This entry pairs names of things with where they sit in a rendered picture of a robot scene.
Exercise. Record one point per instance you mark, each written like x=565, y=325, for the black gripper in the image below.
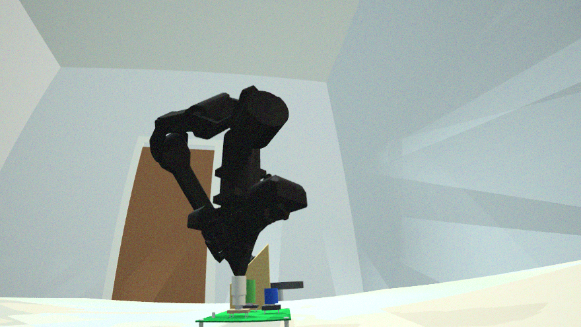
x=245, y=202

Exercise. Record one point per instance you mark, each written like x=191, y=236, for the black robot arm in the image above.
x=254, y=119

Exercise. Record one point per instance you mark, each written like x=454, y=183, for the green circuit board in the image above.
x=243, y=293

